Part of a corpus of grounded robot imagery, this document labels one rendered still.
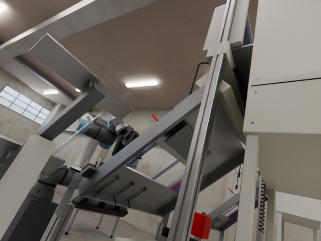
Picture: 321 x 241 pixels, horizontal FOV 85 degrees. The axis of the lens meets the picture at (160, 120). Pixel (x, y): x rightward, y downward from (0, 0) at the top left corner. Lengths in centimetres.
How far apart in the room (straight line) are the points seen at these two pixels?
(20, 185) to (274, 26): 96
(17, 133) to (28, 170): 1070
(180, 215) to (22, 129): 1103
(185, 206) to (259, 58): 54
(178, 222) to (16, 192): 43
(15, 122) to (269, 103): 1107
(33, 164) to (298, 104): 74
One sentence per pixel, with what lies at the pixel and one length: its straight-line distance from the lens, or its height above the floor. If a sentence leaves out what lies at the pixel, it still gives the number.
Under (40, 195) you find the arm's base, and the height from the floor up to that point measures 57.
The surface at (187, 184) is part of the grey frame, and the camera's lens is 51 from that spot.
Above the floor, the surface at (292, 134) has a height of 100.
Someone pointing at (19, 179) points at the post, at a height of 69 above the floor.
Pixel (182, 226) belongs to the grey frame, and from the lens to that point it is 49.
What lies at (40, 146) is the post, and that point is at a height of 79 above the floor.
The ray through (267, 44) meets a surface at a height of 135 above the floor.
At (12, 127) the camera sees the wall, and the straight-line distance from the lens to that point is 1122.
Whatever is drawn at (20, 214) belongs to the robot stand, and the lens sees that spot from 136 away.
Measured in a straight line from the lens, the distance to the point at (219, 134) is 95.
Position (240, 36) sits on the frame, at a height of 142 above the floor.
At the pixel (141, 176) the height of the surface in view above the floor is 84.
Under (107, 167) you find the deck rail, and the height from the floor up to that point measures 81.
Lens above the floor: 75
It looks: 24 degrees up
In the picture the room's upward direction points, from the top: 19 degrees clockwise
